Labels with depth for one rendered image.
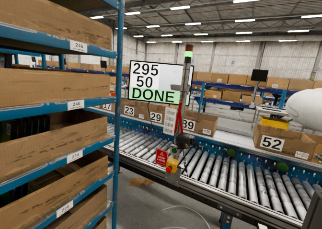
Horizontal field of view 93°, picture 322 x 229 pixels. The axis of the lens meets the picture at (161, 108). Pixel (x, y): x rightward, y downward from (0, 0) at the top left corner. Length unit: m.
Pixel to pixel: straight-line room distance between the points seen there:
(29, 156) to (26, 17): 0.40
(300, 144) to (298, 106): 0.89
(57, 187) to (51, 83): 0.39
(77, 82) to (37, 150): 0.26
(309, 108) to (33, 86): 0.96
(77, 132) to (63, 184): 0.20
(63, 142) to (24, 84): 0.24
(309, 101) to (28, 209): 1.08
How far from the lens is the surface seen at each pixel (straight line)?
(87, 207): 0.94
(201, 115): 1.93
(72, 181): 0.78
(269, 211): 1.24
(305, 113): 0.82
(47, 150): 0.67
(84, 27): 0.68
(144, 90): 1.17
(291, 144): 1.70
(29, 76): 0.59
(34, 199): 0.73
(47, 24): 0.61
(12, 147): 0.62
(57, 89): 0.62
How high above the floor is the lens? 1.46
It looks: 12 degrees down
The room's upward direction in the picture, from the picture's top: 5 degrees clockwise
